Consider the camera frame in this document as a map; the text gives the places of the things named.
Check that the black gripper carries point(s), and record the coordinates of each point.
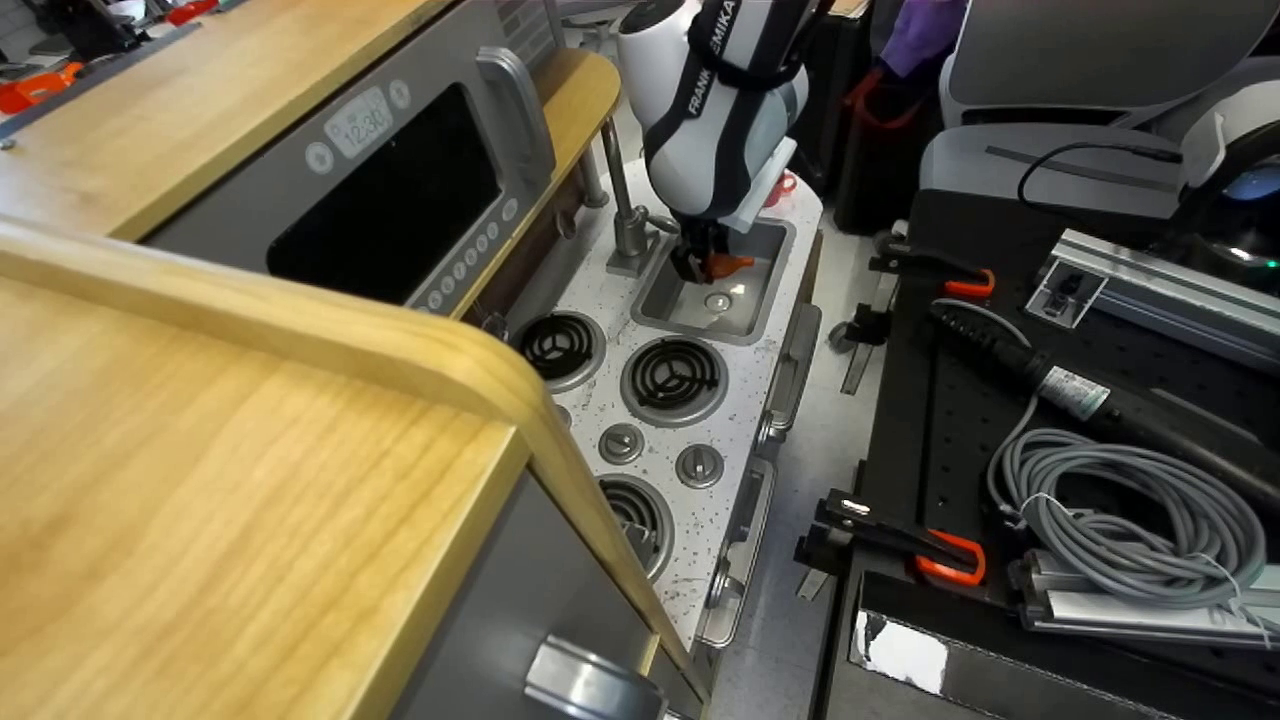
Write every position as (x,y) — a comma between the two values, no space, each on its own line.
(706,234)

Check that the orange toy object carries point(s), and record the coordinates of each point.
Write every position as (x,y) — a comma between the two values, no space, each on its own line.
(743,265)

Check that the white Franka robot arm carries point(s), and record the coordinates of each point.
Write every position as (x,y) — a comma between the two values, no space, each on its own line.
(722,147)

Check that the grey toy sink basin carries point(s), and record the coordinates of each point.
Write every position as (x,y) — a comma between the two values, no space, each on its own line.
(722,315)

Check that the black toy stove burner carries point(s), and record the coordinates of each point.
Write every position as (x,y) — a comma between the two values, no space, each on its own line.
(672,377)
(562,346)
(637,523)

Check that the small grey stove knob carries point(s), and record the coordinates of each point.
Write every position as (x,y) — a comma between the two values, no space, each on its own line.
(622,444)
(701,466)

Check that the grey toy faucet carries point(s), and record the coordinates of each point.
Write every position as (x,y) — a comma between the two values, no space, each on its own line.
(622,203)

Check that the small black clamp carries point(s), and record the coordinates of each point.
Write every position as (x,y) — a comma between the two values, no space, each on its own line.
(865,334)

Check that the orange black bar clamp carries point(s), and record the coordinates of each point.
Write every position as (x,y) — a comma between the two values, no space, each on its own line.
(865,526)
(970,287)

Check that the black perforated work table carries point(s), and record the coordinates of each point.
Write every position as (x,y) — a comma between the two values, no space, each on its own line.
(963,441)

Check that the purple fabric item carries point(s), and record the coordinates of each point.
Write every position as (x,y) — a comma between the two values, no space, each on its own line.
(921,33)

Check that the grey toy microwave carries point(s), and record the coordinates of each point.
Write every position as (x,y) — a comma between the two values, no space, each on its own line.
(387,203)

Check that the grey toy oven door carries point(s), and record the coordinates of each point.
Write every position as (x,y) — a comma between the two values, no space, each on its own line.
(535,587)

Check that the grey office chair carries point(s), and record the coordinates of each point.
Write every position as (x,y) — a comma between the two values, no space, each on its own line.
(1067,64)

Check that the white sticker label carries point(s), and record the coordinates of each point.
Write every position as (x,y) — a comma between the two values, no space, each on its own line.
(904,654)

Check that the wooden toy kitchen unit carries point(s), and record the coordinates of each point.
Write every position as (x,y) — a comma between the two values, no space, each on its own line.
(202,506)

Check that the silver aluminium rail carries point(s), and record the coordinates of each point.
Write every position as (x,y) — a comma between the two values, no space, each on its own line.
(1173,303)

